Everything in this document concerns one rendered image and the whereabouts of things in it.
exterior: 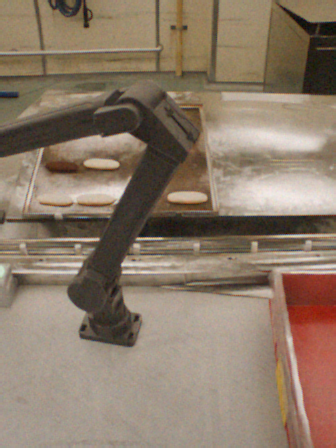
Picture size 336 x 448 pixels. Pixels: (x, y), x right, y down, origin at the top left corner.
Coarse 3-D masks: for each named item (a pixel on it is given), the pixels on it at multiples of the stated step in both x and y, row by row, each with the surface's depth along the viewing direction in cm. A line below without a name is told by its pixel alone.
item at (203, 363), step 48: (48, 288) 113; (144, 288) 113; (0, 336) 100; (48, 336) 100; (144, 336) 101; (192, 336) 101; (240, 336) 101; (0, 384) 90; (48, 384) 90; (96, 384) 91; (144, 384) 91; (192, 384) 91; (240, 384) 91; (0, 432) 83; (48, 432) 82; (96, 432) 82; (144, 432) 82; (192, 432) 82; (240, 432) 82
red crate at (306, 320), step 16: (272, 320) 102; (304, 320) 103; (320, 320) 103; (304, 336) 100; (320, 336) 100; (304, 352) 96; (320, 352) 96; (304, 368) 93; (320, 368) 93; (304, 384) 90; (320, 384) 90; (304, 400) 87; (320, 400) 87; (320, 416) 85; (288, 432) 81; (320, 432) 82
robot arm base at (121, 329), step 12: (96, 312) 96; (120, 312) 97; (132, 312) 105; (84, 324) 102; (96, 324) 97; (108, 324) 97; (120, 324) 98; (132, 324) 102; (84, 336) 99; (96, 336) 99; (108, 336) 98; (120, 336) 99; (132, 336) 99
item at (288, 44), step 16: (272, 0) 327; (288, 0) 319; (304, 0) 317; (320, 0) 312; (272, 16) 331; (288, 16) 290; (304, 16) 260; (320, 16) 259; (272, 32) 332; (288, 32) 292; (304, 32) 259; (320, 32) 257; (272, 48) 333; (288, 48) 293; (304, 48) 261; (320, 48) 254; (272, 64) 336; (288, 64) 294; (304, 64) 261; (320, 64) 258; (272, 80) 338; (288, 80) 296; (304, 80) 264; (320, 80) 264
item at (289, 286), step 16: (272, 272) 102; (288, 272) 102; (304, 272) 102; (320, 272) 102; (272, 288) 100; (288, 288) 104; (304, 288) 104; (320, 288) 103; (272, 304) 98; (288, 304) 107; (304, 304) 107; (320, 304) 107; (288, 320) 91; (288, 336) 87; (288, 352) 84; (288, 368) 81; (288, 384) 79; (288, 400) 78; (288, 416) 77; (304, 416) 74; (304, 432) 72
